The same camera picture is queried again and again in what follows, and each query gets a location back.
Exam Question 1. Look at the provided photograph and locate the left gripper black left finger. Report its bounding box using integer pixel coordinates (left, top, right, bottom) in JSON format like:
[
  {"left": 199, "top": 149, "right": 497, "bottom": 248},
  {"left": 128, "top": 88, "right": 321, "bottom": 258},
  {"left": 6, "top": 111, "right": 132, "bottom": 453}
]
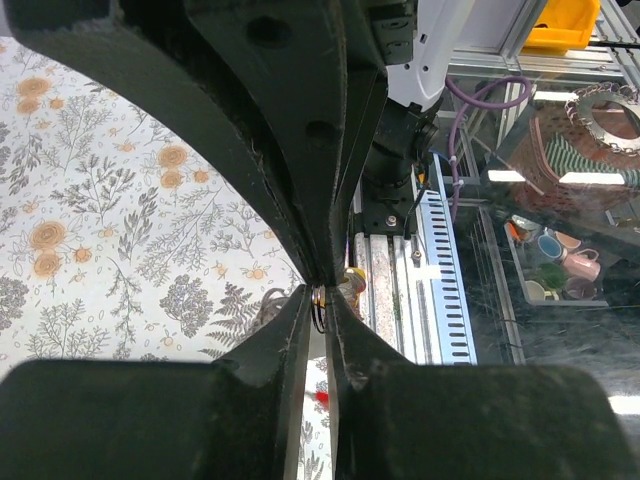
[{"left": 1, "top": 286, "right": 311, "bottom": 479}]

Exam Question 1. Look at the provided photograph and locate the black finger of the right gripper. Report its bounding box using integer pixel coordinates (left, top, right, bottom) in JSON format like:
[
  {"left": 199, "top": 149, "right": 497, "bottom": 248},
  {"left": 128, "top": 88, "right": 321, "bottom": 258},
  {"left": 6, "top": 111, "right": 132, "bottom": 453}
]
[
  {"left": 327, "top": 1, "right": 387, "bottom": 283},
  {"left": 4, "top": 1, "right": 347, "bottom": 285}
]

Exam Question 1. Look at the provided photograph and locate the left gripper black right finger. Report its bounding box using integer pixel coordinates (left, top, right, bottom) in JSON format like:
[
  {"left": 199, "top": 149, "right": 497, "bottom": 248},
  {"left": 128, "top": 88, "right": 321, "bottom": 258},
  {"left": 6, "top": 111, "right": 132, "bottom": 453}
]
[{"left": 325, "top": 288, "right": 639, "bottom": 479}]

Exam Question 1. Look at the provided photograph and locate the steel key holder red handle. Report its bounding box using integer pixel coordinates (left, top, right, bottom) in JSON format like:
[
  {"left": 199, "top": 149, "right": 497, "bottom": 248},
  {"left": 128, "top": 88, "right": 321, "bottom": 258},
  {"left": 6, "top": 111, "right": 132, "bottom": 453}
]
[{"left": 248, "top": 288, "right": 329, "bottom": 410}]

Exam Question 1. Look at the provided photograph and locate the key with yellow tag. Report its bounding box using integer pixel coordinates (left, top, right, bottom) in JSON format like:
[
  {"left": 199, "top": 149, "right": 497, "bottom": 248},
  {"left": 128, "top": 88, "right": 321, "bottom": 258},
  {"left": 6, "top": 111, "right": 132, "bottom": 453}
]
[{"left": 337, "top": 267, "right": 367, "bottom": 318}]

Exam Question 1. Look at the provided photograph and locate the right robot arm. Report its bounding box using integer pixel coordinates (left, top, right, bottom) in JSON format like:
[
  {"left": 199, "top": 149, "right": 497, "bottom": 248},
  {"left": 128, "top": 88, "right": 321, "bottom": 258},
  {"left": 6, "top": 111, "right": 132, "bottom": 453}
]
[{"left": 3, "top": 1, "right": 470, "bottom": 285}]

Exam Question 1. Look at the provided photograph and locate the yellow plastic bin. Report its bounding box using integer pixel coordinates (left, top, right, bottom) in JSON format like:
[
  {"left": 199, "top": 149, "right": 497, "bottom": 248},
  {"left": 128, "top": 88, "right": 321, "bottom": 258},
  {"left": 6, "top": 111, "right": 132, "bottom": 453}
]
[{"left": 524, "top": 0, "right": 600, "bottom": 53}]

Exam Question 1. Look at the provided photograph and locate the blue mug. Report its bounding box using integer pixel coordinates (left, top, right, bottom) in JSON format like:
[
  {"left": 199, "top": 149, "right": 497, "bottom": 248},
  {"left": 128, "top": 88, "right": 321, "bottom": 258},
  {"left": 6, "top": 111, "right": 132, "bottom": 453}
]
[{"left": 537, "top": 234, "right": 566, "bottom": 261}]

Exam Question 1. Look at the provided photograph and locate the pink mug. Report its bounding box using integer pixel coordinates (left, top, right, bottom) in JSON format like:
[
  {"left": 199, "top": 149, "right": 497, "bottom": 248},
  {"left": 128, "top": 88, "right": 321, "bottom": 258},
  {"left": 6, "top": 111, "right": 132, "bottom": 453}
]
[{"left": 555, "top": 232, "right": 601, "bottom": 282}]

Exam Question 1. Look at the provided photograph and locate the perforated cable duct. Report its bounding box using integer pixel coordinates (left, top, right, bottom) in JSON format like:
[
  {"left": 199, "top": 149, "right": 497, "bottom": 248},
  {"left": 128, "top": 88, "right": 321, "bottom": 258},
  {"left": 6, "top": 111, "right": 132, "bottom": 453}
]
[{"left": 420, "top": 153, "right": 477, "bottom": 366}]

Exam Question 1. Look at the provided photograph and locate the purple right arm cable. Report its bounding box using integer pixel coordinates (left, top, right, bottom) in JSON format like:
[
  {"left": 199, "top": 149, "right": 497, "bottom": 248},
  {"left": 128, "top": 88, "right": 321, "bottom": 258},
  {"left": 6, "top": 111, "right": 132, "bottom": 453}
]
[{"left": 444, "top": 74, "right": 534, "bottom": 221}]

